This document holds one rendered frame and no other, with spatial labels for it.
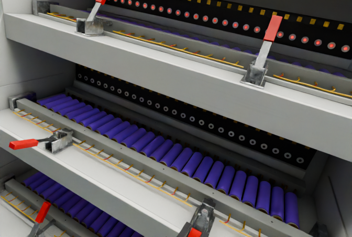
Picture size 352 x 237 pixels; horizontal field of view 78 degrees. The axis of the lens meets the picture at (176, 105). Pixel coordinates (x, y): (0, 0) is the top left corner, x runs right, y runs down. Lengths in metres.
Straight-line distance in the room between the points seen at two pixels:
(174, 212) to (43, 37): 0.35
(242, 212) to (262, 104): 0.15
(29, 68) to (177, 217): 0.43
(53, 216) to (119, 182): 0.22
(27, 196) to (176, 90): 0.42
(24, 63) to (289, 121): 0.50
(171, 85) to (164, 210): 0.17
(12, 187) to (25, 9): 0.38
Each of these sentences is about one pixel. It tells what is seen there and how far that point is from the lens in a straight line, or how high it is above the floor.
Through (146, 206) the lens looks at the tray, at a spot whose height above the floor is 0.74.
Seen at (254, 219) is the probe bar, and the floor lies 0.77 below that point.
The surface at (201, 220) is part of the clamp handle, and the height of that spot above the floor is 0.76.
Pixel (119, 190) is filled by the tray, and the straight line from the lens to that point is 0.35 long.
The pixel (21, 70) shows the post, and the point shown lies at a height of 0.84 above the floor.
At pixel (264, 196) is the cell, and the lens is 0.38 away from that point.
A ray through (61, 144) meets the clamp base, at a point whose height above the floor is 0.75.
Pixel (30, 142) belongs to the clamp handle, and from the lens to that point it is 0.38.
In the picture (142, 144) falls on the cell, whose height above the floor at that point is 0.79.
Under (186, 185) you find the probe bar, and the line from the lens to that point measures 0.34.
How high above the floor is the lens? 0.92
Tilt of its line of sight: 6 degrees down
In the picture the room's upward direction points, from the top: 18 degrees clockwise
